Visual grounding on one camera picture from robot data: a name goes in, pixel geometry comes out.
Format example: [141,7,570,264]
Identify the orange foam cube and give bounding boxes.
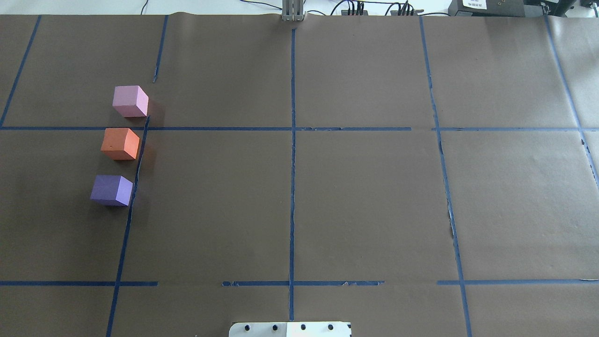
[100,128,140,161]

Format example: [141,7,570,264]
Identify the grey clamp at table edge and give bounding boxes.
[282,0,306,22]

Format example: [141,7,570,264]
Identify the black usb hub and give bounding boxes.
[385,3,424,16]
[341,2,369,16]

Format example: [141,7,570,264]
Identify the pink foam cube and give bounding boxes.
[112,85,149,118]

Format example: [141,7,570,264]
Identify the purple foam cube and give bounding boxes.
[90,175,133,206]

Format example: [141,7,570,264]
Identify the black computer box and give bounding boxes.
[447,0,526,17]

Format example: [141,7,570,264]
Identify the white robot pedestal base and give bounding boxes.
[228,321,352,337]

